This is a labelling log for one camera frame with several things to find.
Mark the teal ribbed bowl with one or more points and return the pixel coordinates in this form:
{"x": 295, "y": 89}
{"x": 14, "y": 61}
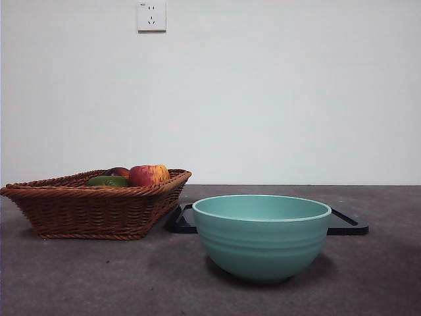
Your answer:
{"x": 260, "y": 247}

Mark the red yellow apple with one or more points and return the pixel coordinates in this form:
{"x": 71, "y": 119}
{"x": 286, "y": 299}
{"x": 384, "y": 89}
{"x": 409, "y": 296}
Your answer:
{"x": 146, "y": 176}

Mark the dark red fruit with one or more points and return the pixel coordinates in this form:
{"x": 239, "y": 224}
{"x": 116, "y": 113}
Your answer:
{"x": 118, "y": 171}

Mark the green fruit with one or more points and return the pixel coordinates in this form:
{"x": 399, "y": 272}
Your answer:
{"x": 107, "y": 181}

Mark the brown wicker basket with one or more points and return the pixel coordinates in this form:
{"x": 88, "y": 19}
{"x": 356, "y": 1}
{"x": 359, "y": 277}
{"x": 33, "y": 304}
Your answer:
{"x": 85, "y": 214}

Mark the dark rectangular tray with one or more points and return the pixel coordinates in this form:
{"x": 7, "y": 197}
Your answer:
{"x": 345, "y": 221}

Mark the white wall socket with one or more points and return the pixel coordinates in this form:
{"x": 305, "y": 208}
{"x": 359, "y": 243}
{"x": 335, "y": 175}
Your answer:
{"x": 151, "y": 23}

